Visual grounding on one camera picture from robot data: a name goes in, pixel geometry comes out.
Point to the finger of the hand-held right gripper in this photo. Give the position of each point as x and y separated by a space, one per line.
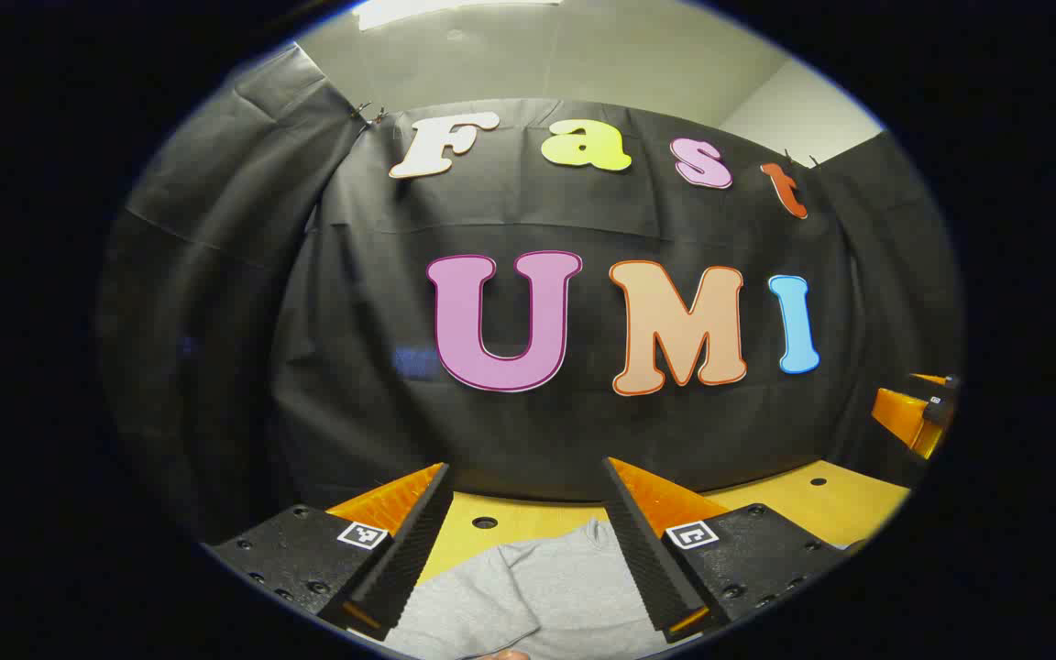
899 412

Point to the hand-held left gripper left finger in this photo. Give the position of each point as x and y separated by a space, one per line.
409 559

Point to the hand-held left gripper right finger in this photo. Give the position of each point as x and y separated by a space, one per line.
647 559

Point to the grey zip-neck sweater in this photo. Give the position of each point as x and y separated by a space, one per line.
537 587

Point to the black backdrop cloth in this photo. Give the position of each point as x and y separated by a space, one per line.
583 431

